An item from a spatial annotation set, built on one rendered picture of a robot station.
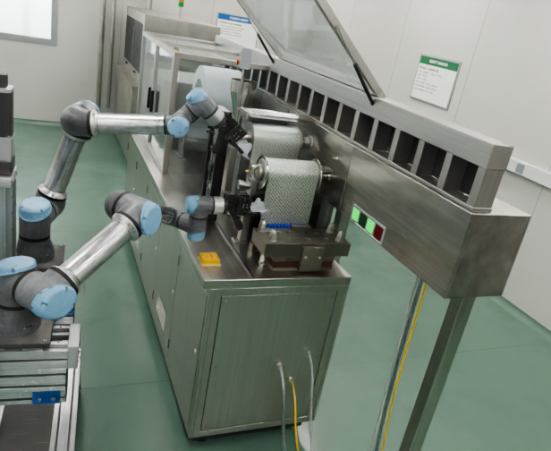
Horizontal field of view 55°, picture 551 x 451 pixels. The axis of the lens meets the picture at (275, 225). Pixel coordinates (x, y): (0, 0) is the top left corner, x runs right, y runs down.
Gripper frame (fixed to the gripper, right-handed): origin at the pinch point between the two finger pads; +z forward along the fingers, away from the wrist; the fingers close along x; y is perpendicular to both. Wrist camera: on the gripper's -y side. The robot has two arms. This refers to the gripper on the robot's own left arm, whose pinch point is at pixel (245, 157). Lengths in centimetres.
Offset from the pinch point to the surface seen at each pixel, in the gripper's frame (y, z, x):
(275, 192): -0.9, 19.1, -6.6
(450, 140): 50, 13, -71
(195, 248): -42.6, 12.9, -4.1
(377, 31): 221, 172, 364
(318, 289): -16, 53, -32
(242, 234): -24.8, 27.8, 1.4
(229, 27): 120, 98, 549
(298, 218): -1.5, 36.9, -6.6
